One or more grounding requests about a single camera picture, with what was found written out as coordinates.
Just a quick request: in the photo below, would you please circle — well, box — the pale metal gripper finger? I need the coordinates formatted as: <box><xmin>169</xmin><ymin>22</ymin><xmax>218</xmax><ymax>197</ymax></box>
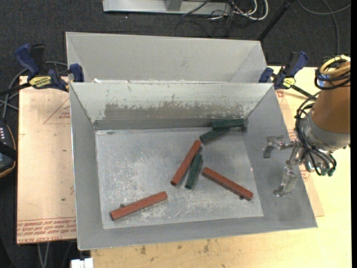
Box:
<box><xmin>273</xmin><ymin>166</ymin><xmax>300</xmax><ymax>198</ymax></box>
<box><xmin>263</xmin><ymin>135</ymin><xmax>286</xmax><ymax>159</ymax></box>

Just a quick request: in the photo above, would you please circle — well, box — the dark green flat block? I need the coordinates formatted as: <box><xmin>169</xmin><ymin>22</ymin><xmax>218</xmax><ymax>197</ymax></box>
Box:
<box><xmin>184</xmin><ymin>153</ymin><xmax>204</xmax><ymax>190</ymax></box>
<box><xmin>210</xmin><ymin>118</ymin><xmax>248</xmax><ymax>132</ymax></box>
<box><xmin>199</xmin><ymin>127</ymin><xmax>231</xmax><ymax>145</ymax></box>

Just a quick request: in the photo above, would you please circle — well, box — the red-brown flat block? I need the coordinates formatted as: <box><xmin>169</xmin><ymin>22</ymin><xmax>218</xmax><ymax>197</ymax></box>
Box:
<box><xmin>110</xmin><ymin>191</ymin><xmax>169</xmax><ymax>221</ymax></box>
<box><xmin>201</xmin><ymin>166</ymin><xmax>254</xmax><ymax>202</ymax></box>
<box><xmin>170</xmin><ymin>139</ymin><xmax>202</xmax><ymax>187</ymax></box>

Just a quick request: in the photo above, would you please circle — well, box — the grey metal bin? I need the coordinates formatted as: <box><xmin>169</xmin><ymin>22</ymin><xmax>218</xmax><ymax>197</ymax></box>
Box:
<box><xmin>65</xmin><ymin>31</ymin><xmax>319</xmax><ymax>251</ymax></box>

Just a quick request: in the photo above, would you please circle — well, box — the brown cardboard board red print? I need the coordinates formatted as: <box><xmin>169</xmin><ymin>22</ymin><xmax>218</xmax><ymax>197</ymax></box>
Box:
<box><xmin>16</xmin><ymin>75</ymin><xmax>326</xmax><ymax>246</ymax></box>

